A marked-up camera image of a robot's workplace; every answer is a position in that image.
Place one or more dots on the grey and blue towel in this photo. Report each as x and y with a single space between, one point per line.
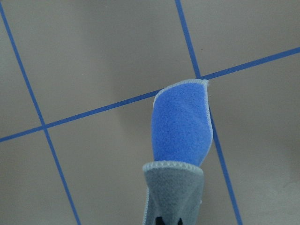
181 136

